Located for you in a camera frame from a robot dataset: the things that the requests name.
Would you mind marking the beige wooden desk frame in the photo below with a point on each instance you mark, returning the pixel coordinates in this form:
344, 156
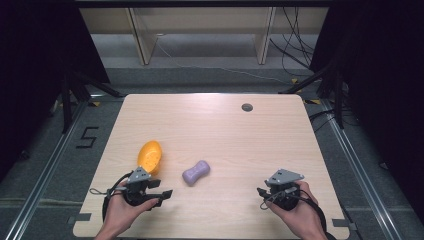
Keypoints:
200, 20

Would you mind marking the grey table grommet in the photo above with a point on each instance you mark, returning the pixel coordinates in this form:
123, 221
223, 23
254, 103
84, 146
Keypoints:
247, 107

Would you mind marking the grey table bracket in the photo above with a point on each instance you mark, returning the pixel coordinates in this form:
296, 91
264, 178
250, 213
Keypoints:
345, 224
79, 218

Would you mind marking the black curtain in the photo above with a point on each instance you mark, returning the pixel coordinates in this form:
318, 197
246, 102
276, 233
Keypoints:
36, 73
383, 83

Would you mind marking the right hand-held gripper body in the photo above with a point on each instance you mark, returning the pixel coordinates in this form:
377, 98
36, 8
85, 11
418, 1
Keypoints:
283, 191

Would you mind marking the person's left hand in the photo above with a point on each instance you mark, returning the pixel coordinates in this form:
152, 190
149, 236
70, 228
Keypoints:
121, 210

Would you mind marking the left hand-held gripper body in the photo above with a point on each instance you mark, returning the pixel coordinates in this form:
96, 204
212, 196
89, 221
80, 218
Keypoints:
136, 186

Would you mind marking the purple soap bar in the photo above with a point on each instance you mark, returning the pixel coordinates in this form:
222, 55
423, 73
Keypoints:
196, 172

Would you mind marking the metal floor rail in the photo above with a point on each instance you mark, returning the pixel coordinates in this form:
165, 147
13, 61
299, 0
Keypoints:
360, 170
46, 173

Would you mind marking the person's right hand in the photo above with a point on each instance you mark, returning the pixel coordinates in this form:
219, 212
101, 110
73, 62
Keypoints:
298, 213

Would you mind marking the black tripod stand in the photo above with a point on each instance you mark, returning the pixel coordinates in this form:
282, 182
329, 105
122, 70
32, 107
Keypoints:
335, 90
71, 96

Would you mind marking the yellow black tape piece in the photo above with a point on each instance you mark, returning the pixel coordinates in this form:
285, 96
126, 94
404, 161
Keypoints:
95, 104
312, 101
294, 81

